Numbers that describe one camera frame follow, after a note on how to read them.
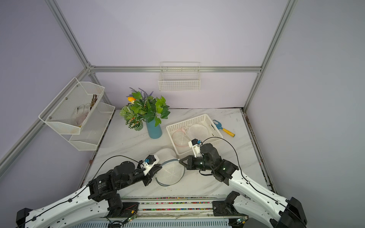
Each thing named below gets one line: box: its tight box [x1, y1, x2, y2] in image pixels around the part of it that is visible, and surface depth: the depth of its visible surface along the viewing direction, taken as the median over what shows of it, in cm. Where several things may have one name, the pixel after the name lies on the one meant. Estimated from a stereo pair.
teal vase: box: [145, 119, 163, 140], surface depth 105 cm
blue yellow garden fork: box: [212, 119, 236, 138], surface depth 108 cm
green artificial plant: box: [119, 87, 171, 132], surface depth 79 cm
